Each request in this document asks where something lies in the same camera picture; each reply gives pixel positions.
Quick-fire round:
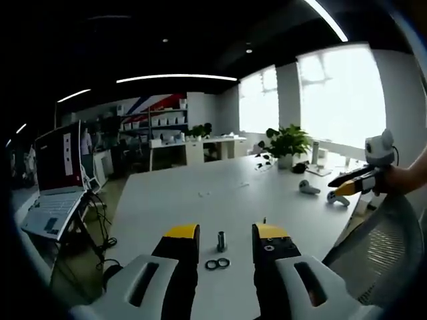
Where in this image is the white cabinet counter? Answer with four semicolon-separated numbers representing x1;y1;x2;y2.
148;135;248;171

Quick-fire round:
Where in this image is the white game controller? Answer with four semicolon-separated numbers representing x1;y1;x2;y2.
326;190;351;207
298;179;322;195

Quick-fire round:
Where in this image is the grey mesh office chair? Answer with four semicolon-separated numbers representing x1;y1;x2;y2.
322;192;424;309

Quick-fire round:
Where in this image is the storage shelf with white bins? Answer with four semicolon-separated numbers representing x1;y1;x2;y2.
116;98;189;147

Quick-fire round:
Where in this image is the open silver laptop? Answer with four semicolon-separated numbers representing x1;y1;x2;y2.
20;120;88;241

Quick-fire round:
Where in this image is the small potted plant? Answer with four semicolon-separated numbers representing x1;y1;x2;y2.
185;122;213;143

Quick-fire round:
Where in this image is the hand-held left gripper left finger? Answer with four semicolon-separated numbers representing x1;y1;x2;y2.
68;223;201;320

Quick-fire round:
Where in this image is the laptop stand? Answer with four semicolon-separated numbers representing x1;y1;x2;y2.
53;173;116;271

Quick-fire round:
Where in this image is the potted green plant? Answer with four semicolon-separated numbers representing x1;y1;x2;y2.
256;123;313;170

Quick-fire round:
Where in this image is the black cable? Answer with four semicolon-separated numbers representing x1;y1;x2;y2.
87;191;118;271

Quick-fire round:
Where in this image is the person's right hand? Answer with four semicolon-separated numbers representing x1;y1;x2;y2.
372;166;406;197

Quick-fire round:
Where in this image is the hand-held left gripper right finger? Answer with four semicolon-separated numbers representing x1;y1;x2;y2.
252;223;384;320

